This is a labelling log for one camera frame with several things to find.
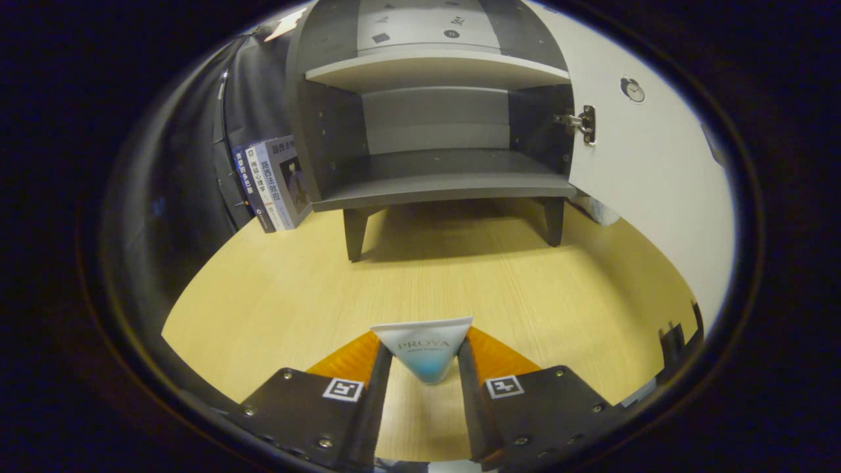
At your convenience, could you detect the white blue cosmetic tube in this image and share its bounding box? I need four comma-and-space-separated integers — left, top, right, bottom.
370, 316, 474, 385

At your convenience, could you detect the grey cover book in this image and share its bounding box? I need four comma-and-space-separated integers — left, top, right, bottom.
266, 135, 315, 231

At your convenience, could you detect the thin black stand pole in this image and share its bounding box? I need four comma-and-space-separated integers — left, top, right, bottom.
212, 66, 254, 227

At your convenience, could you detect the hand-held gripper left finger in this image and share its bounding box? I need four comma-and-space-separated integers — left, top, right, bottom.
227, 330, 394, 470

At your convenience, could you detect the black backdrop cloth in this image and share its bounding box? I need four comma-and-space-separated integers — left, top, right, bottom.
115, 7, 309, 316

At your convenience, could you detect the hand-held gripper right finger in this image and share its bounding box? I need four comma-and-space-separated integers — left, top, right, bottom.
457, 327, 625, 472

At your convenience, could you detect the grey cabinet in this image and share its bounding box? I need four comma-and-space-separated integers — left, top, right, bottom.
284, 0, 579, 263

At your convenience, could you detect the white spine book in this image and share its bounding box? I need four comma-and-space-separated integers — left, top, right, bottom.
246, 139, 290, 232

